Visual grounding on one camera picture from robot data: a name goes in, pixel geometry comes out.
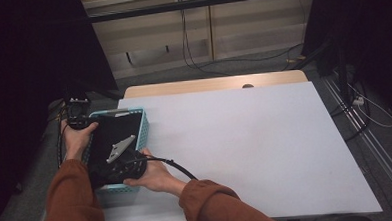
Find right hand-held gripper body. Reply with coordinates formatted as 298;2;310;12
99;134;150;183

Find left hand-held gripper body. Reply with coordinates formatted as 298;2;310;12
65;96;93;131

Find black sleeveless vest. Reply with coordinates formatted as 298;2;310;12
85;112;146;191

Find light blue plastic basket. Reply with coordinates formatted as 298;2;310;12
80;107;154;196

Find person's left hand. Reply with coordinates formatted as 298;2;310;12
59;118;101;162

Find person's right hand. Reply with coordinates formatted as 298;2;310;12
121;146;188;200

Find black stand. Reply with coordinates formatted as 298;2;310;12
285;38;352;104
61;78;124;103

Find black curtain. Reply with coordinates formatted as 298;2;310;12
300;0;392;127
0;0;125;221

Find white table cover board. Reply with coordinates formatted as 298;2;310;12
76;78;384;221

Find black metal bar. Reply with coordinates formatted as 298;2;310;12
87;0;316;24

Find beige cabinet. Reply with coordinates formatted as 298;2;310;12
80;0;318;81

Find left hand-held gripper black cable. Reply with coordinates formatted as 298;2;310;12
54;105;70;168

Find hand-held gripper black cable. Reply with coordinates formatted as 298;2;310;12
125;154;199;185
54;105;70;168

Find right hand-held gripper black cable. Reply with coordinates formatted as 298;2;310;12
125;154;199;185

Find black hanging cable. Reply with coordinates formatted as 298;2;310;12
179;4;306;79

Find black floor cables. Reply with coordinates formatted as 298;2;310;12
327;79;373;143

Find white cable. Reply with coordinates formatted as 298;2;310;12
346;80;392;131

